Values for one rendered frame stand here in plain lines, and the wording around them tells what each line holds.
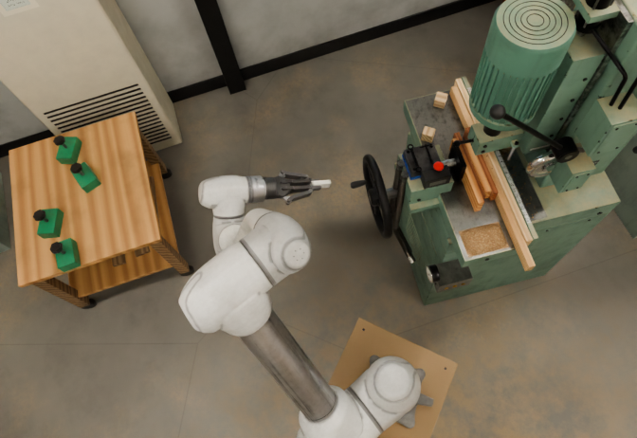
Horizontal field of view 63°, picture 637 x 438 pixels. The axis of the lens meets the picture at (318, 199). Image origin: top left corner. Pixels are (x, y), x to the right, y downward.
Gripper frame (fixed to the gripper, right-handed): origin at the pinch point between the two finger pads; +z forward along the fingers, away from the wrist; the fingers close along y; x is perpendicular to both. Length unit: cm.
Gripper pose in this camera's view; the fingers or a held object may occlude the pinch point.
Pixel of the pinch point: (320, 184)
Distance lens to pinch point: 181.7
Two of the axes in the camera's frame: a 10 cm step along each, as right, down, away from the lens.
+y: -2.3, -8.7, 4.4
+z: 9.4, -0.8, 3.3
